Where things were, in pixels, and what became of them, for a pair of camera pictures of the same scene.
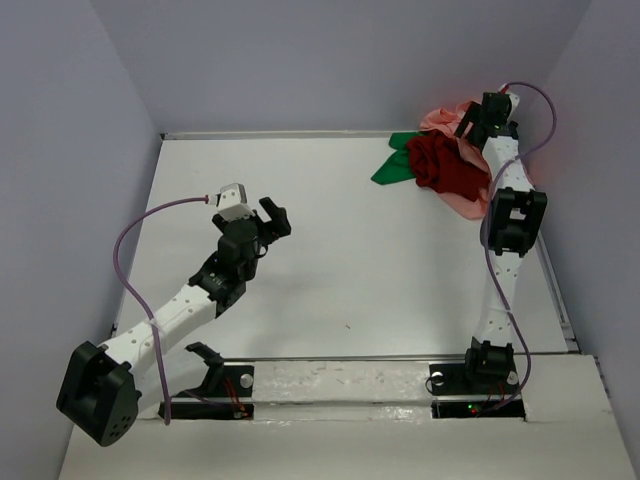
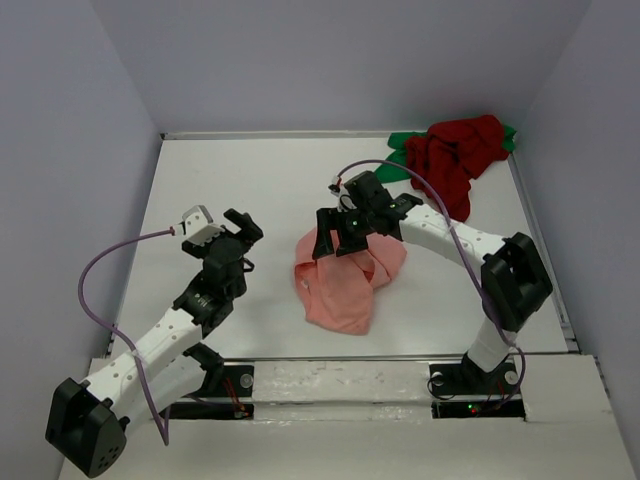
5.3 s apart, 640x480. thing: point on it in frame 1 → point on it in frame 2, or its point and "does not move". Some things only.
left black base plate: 228,391 does not move
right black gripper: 472,116 → 332,219
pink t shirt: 450,122 → 338,291
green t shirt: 398,167 does not move
